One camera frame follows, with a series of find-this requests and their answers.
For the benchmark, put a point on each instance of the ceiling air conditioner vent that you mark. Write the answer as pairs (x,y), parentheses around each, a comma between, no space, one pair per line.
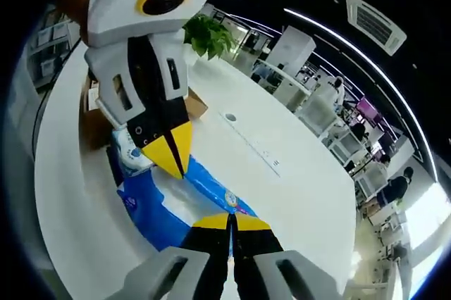
(377,23)

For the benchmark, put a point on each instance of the grey storage shelf with bins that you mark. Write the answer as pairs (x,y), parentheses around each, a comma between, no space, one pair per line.
(51,46)

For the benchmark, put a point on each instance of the long curved ceiling light strip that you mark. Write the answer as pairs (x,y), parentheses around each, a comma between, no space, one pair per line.
(370,60)

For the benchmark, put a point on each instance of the green potted plant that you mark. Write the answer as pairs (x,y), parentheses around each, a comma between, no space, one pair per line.
(209,36)

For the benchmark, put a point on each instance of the brown cardboard shoe box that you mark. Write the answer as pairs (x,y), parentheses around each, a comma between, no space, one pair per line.
(97,127)

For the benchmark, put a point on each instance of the purple lit monitor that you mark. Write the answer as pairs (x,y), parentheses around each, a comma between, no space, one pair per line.
(368,111)

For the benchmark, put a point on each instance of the blue white wet wipes pack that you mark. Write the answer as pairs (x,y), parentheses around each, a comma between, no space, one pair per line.
(132,154)

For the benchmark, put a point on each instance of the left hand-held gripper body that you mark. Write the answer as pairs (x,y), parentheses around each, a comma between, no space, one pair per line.
(112,7)

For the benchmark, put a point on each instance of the blue soft tissue pack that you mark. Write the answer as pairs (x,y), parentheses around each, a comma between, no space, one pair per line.
(151,205)

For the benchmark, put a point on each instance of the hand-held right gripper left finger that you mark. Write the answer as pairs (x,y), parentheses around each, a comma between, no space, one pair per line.
(197,261)

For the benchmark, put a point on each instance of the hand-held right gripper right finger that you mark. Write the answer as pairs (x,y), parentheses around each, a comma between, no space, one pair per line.
(267,268)

